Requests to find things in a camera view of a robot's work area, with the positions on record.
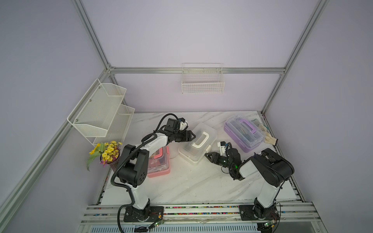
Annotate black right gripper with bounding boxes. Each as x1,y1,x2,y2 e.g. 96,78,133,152
204,152,234,169

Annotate white plastic toolbox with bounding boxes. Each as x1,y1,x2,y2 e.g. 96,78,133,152
178,122,218,165

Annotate purple clear-lid toolbox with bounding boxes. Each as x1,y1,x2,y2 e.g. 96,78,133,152
224,115,265,153

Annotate pink clear-lid toolbox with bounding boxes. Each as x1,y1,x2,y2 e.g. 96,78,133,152
147,146,171,178

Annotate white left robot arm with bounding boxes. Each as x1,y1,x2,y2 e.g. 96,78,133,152
110,130,196,210

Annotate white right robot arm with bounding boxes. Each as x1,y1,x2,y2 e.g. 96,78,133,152
205,148,294,218

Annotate white dotted green-cuffed glove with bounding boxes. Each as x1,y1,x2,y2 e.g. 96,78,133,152
251,119,268,133

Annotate cream printed work glove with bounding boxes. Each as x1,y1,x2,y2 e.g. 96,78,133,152
259,124,278,146

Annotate yellow flowers in pot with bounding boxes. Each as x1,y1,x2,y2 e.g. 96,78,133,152
86,141,122,171

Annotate white mesh two-tier shelf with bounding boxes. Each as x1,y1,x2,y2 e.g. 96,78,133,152
67,79,135,146

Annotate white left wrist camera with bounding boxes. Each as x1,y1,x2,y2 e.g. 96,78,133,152
164,118,188,132

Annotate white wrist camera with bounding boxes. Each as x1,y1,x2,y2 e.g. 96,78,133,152
164,118,188,132
217,141,232,157

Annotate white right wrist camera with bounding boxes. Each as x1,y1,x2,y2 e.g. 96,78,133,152
217,141,232,157

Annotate white wire wall basket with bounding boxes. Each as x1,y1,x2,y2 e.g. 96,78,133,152
181,63,225,94

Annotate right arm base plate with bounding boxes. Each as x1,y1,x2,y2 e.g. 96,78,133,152
239,204,280,221

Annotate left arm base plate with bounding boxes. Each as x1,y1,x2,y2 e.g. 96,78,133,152
123,206,164,222

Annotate black corrugated cable conduit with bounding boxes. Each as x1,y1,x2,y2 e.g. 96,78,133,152
109,113,187,233

